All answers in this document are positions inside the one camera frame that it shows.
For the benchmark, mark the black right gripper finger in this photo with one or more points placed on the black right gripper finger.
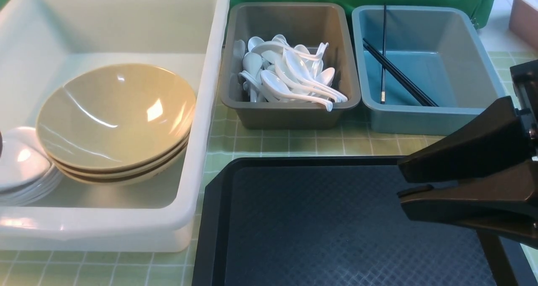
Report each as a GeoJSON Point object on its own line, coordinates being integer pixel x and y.
{"type": "Point", "coordinates": [501, 208]}
{"type": "Point", "coordinates": [495, 140]}

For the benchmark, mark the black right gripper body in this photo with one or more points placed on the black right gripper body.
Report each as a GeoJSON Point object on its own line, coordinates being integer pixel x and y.
{"type": "Point", "coordinates": [525, 85]}

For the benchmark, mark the black chopstick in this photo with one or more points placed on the black chopstick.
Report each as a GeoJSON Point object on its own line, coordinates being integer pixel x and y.
{"type": "Point", "coordinates": [399, 73]}
{"type": "Point", "coordinates": [395, 76]}
{"type": "Point", "coordinates": [383, 76]}

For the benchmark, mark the white square dish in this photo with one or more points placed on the white square dish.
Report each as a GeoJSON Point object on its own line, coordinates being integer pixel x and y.
{"type": "Point", "coordinates": [23, 160]}

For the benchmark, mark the tan noodle bowl in bin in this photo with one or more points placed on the tan noodle bowl in bin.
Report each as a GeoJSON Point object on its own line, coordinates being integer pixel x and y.
{"type": "Point", "coordinates": [120, 174]}

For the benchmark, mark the pink plastic bin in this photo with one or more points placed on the pink plastic bin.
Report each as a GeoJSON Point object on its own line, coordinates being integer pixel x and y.
{"type": "Point", "coordinates": [523, 21]}

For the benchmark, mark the blue plastic bin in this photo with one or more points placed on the blue plastic bin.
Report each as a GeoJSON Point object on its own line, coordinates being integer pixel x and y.
{"type": "Point", "coordinates": [439, 50]}

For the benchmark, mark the white spoon in pile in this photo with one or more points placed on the white spoon in pile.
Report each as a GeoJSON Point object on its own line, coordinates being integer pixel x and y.
{"type": "Point", "coordinates": [301, 72]}

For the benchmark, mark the grey plastic bin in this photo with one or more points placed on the grey plastic bin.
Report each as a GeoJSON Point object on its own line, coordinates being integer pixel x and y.
{"type": "Point", "coordinates": [308, 24]}

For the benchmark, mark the white spoon front of pile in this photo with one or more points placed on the white spoon front of pile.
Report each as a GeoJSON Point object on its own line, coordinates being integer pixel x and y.
{"type": "Point", "coordinates": [279, 89]}

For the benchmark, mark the black serving tray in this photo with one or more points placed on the black serving tray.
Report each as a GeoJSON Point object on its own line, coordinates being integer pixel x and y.
{"type": "Point", "coordinates": [336, 221]}

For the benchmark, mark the white dish in bin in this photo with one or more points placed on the white dish in bin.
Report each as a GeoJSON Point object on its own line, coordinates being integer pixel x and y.
{"type": "Point", "coordinates": [28, 193]}

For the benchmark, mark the large white plastic bin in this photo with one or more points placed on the large white plastic bin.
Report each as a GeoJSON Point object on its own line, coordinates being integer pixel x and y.
{"type": "Point", "coordinates": [46, 43]}

